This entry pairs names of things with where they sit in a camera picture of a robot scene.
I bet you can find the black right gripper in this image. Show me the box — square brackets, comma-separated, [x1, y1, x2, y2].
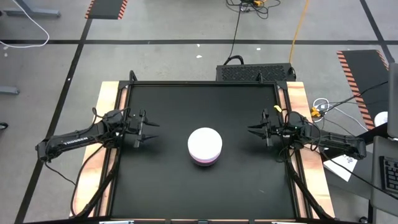
[247, 108, 290, 148]

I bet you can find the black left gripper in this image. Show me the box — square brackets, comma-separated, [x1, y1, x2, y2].
[124, 108, 160, 149]

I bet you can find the white ridged bowl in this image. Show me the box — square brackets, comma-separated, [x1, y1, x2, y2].
[187, 126, 224, 158]

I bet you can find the purple ridged bowl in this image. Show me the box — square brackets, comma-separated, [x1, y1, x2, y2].
[187, 148, 223, 161]

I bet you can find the pink ridged bowl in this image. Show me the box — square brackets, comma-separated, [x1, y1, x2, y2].
[190, 154, 221, 166]

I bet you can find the black computer case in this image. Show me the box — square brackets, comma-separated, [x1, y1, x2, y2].
[215, 62, 297, 83]

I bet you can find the white paper sheet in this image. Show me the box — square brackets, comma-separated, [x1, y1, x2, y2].
[323, 152, 362, 183]

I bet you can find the black desk beam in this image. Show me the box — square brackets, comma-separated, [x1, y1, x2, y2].
[321, 122, 390, 161]

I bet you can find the black hazard-striped floor mat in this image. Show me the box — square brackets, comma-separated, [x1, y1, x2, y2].
[336, 49, 390, 131]
[84, 0, 129, 21]

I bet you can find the grey desk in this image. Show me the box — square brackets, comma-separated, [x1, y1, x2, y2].
[369, 135, 398, 218]

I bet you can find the white round cup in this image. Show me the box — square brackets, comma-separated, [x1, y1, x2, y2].
[373, 110, 390, 128]

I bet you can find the grey monitor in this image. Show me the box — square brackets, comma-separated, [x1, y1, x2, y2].
[387, 62, 398, 139]

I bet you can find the black keyboard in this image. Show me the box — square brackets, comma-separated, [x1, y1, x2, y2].
[378, 155, 398, 196]

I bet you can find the grey desk foot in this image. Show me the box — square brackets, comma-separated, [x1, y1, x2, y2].
[0, 85, 21, 96]
[0, 0, 62, 19]

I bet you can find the black floor power cable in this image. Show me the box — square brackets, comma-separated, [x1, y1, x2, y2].
[223, 2, 246, 66]

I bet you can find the black diagonal frame strut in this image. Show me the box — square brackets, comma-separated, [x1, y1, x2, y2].
[285, 155, 331, 219]
[73, 149, 121, 218]

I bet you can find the yellow cable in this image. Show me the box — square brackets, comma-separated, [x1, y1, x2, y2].
[288, 0, 311, 64]

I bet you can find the white floor cable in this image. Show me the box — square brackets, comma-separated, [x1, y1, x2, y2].
[0, 0, 51, 49]

